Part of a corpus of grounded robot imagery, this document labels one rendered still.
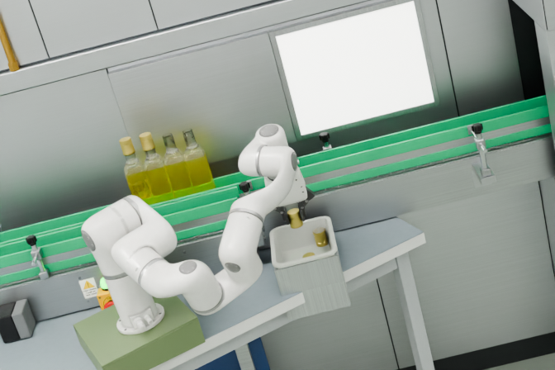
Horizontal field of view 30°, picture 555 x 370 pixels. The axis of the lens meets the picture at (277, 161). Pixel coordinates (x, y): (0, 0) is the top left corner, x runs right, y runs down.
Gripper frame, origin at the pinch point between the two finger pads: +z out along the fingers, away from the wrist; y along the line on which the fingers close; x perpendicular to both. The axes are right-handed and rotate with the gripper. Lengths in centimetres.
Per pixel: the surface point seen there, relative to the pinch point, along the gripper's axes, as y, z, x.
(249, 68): 3.9, -21.1, -41.4
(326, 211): -7.8, 13.7, -13.6
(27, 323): 78, 12, 5
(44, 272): 71, 3, -4
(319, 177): -8.1, 4.6, -18.3
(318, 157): -9.0, 3.7, -26.0
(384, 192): -24.9, 12.3, -14.5
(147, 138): 35.1, -17.5, -25.3
